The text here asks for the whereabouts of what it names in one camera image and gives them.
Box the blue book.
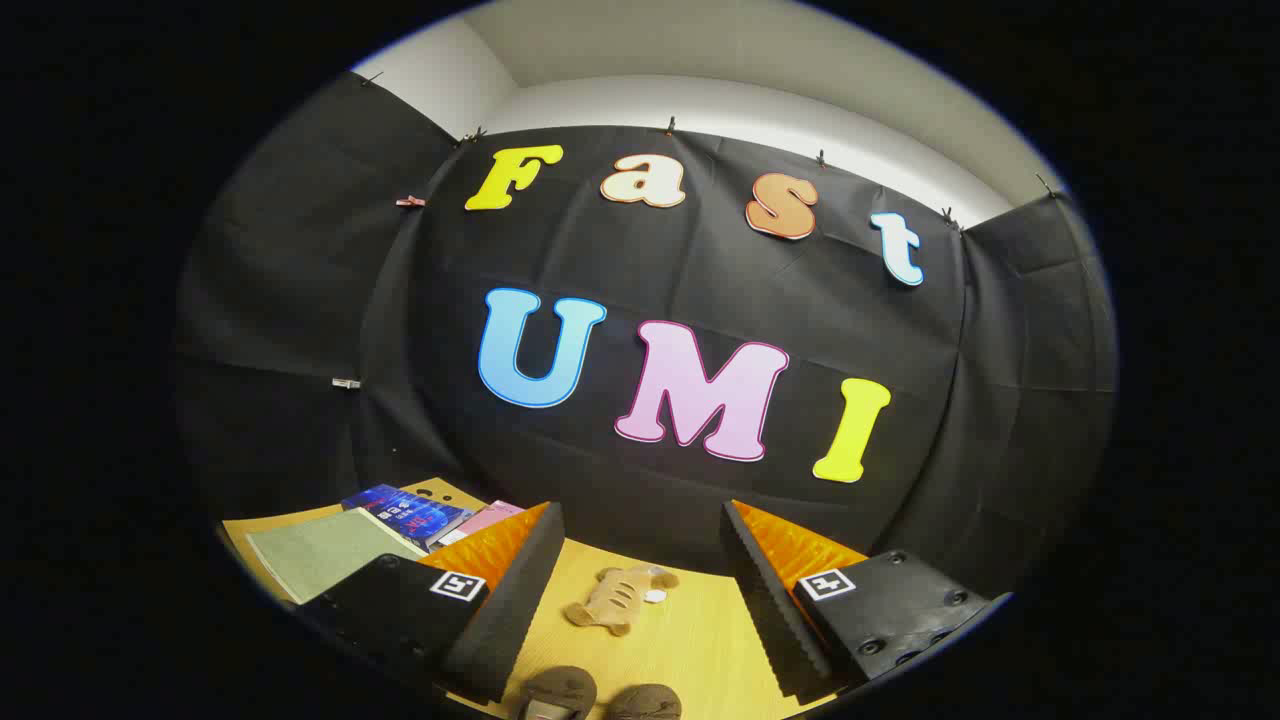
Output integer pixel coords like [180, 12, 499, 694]
[340, 484, 472, 550]

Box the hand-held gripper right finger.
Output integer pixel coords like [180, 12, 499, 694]
[720, 499, 1013, 703]

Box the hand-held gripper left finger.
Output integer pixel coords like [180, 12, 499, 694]
[298, 500, 567, 704]

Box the brown fluffy slipper shoe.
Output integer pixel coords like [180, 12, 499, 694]
[607, 683, 683, 720]
[518, 665, 599, 720]

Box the black backdrop cloth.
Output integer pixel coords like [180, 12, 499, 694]
[175, 70, 1119, 601]

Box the tan plush toy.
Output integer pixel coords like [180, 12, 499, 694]
[563, 565, 681, 638]

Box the green fabric storage box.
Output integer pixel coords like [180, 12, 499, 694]
[245, 507, 429, 605]

